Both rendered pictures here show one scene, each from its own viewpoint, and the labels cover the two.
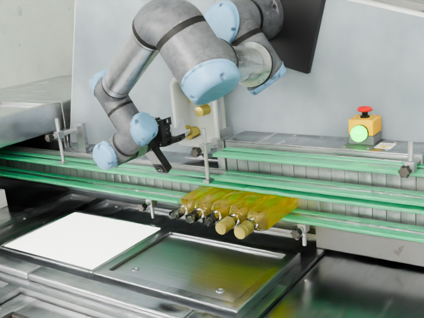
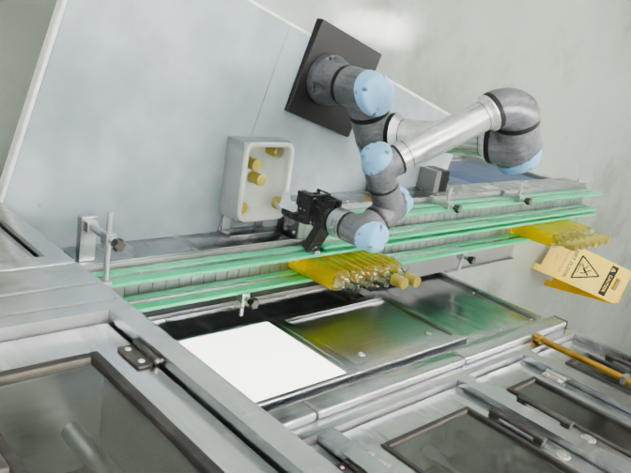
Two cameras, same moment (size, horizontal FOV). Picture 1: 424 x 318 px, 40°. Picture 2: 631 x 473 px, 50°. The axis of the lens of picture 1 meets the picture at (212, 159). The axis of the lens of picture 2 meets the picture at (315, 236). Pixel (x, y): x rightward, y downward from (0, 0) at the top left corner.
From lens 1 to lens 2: 230 cm
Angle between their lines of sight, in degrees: 77
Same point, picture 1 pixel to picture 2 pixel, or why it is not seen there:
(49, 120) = not seen: outside the picture
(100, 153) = (380, 236)
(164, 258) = (345, 337)
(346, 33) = not seen: hidden behind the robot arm
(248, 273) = (404, 317)
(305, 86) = (338, 147)
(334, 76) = not seen: hidden behind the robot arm
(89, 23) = (87, 52)
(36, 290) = (352, 418)
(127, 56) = (469, 134)
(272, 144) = (346, 205)
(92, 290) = (392, 382)
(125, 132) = (401, 207)
